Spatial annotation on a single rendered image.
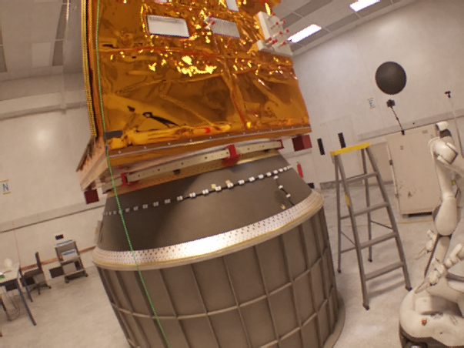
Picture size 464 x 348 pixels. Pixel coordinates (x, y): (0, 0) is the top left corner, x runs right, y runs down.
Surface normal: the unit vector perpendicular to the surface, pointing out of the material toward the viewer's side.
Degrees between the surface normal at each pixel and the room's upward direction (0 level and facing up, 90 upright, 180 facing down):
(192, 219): 62
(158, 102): 90
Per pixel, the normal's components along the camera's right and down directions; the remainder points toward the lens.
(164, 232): -0.20, -0.42
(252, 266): 0.32, -0.07
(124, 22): 0.62, -0.11
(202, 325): -0.01, 0.02
